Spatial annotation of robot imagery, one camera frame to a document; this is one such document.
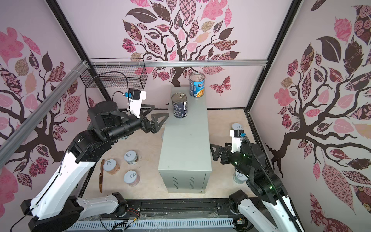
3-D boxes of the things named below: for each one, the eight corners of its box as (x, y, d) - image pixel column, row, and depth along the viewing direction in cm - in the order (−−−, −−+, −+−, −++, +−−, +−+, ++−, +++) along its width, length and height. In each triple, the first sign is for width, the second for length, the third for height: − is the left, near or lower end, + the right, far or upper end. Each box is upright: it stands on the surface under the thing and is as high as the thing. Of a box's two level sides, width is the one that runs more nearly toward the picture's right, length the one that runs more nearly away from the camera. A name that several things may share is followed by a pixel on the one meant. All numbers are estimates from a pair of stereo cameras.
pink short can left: (124, 186, 82) (121, 183, 78) (128, 173, 87) (125, 170, 83) (138, 186, 82) (135, 183, 78) (141, 173, 87) (138, 170, 83)
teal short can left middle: (125, 165, 91) (122, 161, 86) (128, 154, 95) (125, 150, 91) (137, 165, 91) (134, 161, 86) (139, 154, 95) (137, 150, 91)
